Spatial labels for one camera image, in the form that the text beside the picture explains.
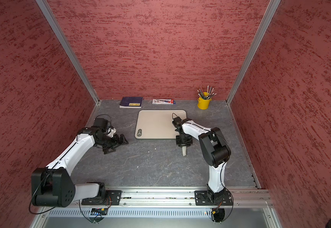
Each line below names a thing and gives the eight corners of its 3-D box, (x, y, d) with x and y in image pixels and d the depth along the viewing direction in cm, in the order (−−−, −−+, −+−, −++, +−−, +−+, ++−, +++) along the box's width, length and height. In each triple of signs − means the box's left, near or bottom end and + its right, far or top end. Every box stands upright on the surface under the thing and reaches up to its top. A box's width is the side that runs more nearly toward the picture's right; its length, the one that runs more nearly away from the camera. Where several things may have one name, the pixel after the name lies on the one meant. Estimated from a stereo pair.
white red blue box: (152, 104, 121) (152, 102, 120) (152, 100, 124) (152, 98, 122) (175, 104, 122) (175, 102, 120) (175, 100, 124) (175, 99, 122)
